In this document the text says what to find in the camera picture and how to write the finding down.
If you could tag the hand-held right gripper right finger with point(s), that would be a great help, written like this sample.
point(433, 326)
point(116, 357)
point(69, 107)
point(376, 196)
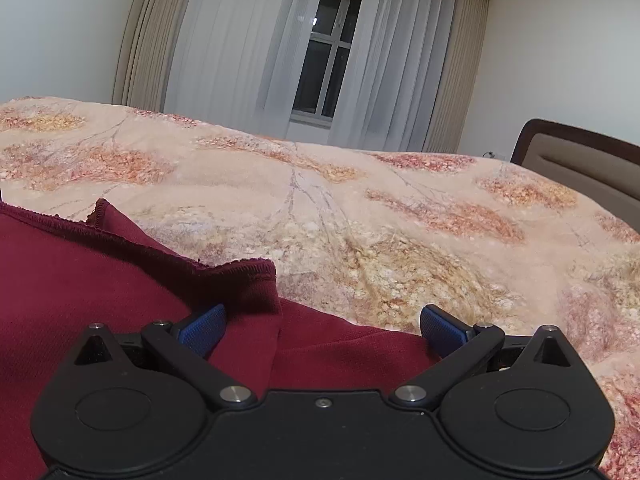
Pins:
point(441, 331)

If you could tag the brown padded bed headboard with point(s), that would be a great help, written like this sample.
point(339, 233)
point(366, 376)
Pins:
point(575, 157)

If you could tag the floral quilt bed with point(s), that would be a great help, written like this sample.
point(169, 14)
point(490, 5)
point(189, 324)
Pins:
point(375, 220)

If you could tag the white sheer curtain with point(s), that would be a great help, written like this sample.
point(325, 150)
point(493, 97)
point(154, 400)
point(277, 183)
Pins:
point(395, 55)
point(240, 40)

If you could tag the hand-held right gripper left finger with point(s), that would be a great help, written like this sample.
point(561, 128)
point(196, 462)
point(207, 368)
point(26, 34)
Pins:
point(202, 331)

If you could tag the dark red long-sleeved sweater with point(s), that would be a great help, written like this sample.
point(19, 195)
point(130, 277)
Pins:
point(100, 285)

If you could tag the beige curtain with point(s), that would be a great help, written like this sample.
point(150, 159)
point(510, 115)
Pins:
point(150, 35)
point(457, 75)

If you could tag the white-framed window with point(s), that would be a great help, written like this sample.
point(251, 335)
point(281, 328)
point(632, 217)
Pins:
point(325, 50)

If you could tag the white wall outlet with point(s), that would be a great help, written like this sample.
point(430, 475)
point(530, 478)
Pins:
point(492, 154)

